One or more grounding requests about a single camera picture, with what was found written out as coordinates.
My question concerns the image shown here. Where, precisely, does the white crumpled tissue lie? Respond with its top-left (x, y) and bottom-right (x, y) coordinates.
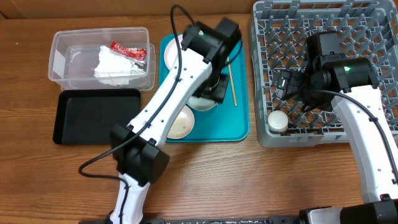
top-left (94, 45), bottom-right (147, 86)

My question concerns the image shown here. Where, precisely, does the white cup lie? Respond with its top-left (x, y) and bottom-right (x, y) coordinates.
top-left (267, 110), bottom-right (289, 133)

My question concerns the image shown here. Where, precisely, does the teal serving tray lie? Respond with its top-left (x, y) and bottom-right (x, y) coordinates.
top-left (167, 44), bottom-right (250, 142)

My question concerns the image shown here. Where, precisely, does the clear plastic waste bin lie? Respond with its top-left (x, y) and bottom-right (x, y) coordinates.
top-left (48, 27), bottom-right (156, 91)

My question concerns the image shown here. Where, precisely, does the grey bowl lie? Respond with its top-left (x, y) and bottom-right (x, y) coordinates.
top-left (187, 96), bottom-right (217, 111)

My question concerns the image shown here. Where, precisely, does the black food waste tray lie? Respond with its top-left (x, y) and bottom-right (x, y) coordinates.
top-left (53, 88), bottom-right (141, 145)

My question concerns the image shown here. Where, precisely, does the red snack wrapper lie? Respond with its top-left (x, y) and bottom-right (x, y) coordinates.
top-left (109, 42), bottom-right (147, 64)

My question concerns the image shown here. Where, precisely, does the large white plate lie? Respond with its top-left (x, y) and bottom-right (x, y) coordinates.
top-left (164, 37), bottom-right (178, 70)

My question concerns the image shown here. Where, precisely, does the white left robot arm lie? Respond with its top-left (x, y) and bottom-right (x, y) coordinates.
top-left (108, 18), bottom-right (242, 223)

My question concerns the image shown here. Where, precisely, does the right wooden chopstick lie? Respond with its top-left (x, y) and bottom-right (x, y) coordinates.
top-left (227, 57), bottom-right (238, 107)

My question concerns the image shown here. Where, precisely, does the small white rice plate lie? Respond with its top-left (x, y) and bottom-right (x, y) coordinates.
top-left (167, 106), bottom-right (195, 139)

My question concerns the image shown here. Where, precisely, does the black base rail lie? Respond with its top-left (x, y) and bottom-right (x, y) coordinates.
top-left (79, 207), bottom-right (343, 224)

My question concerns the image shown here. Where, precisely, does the grey dishwasher rack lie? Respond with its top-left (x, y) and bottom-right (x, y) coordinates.
top-left (248, 0), bottom-right (397, 147)

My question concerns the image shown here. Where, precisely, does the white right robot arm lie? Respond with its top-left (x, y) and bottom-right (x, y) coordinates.
top-left (276, 31), bottom-right (397, 223)

